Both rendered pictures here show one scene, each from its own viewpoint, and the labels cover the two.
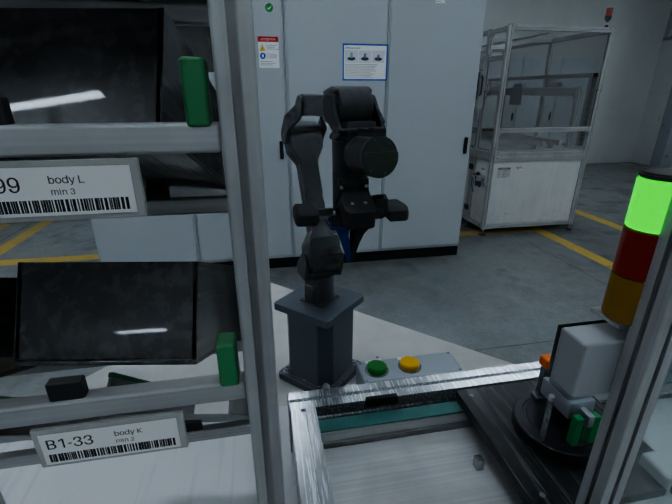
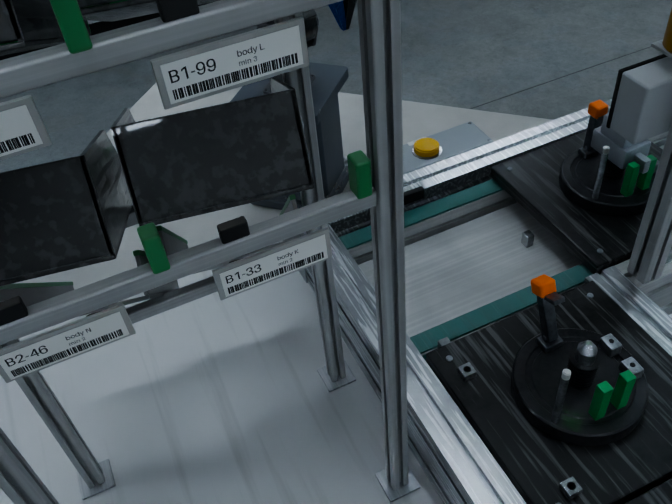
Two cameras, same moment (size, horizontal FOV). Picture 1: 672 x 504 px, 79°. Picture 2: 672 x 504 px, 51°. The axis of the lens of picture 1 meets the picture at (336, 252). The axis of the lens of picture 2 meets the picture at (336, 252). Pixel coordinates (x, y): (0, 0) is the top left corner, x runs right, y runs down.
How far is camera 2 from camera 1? 0.27 m
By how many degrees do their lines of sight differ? 24
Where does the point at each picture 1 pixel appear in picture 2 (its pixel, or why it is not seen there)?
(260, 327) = (389, 140)
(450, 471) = (498, 255)
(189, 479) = (198, 338)
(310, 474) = (353, 292)
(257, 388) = (388, 194)
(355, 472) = not seen: hidden behind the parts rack
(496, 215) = not seen: outside the picture
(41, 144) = (228, 23)
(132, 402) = (288, 229)
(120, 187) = (291, 46)
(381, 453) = (418, 256)
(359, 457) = not seen: hidden behind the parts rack
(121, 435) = (282, 259)
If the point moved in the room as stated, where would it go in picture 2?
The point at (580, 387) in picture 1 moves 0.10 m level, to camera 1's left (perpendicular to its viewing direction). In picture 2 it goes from (641, 132) to (552, 152)
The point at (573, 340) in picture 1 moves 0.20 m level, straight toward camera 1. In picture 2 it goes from (635, 84) to (618, 211)
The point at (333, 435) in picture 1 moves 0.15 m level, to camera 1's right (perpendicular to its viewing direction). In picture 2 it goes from (359, 250) to (459, 226)
